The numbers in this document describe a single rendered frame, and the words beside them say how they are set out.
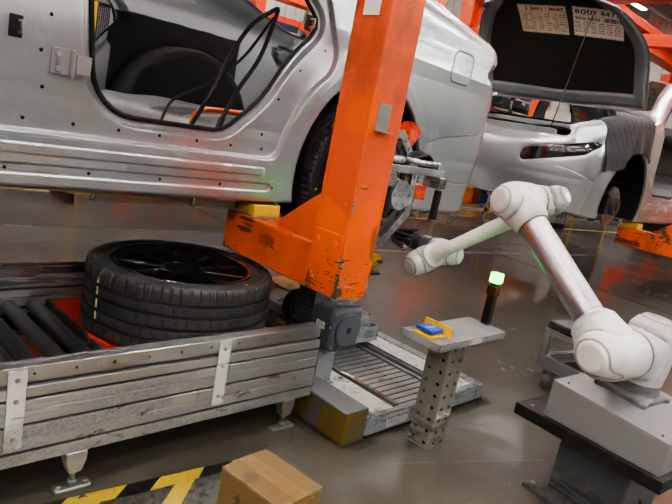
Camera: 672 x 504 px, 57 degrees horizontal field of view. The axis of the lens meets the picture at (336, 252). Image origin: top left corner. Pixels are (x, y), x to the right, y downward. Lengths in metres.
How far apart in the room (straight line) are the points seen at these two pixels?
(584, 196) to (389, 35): 3.30
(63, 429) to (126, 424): 0.18
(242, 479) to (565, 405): 1.06
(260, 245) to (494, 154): 3.06
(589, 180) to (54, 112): 3.97
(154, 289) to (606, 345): 1.37
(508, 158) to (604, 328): 3.17
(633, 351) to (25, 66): 1.93
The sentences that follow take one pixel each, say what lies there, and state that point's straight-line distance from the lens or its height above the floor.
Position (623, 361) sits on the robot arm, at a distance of 2.00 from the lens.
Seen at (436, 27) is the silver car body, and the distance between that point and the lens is 3.06.
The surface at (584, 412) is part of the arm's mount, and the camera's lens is 2.13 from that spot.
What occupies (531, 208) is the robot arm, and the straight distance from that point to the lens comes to 2.20.
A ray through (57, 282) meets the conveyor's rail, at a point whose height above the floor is 0.32.
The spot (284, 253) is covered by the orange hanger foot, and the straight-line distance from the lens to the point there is 2.26.
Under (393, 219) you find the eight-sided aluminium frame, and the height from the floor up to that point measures 0.70.
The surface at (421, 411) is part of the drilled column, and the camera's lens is 2.37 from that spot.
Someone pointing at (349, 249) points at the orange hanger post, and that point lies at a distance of 2.06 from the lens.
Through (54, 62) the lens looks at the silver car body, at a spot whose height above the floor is 1.11.
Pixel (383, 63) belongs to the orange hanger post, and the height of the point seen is 1.30.
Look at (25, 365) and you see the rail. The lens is 1.70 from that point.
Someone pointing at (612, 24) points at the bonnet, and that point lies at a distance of 5.65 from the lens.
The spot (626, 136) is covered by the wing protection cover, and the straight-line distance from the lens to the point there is 5.28.
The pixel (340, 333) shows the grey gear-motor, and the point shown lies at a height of 0.31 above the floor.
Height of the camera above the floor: 1.10
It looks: 12 degrees down
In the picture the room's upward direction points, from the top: 11 degrees clockwise
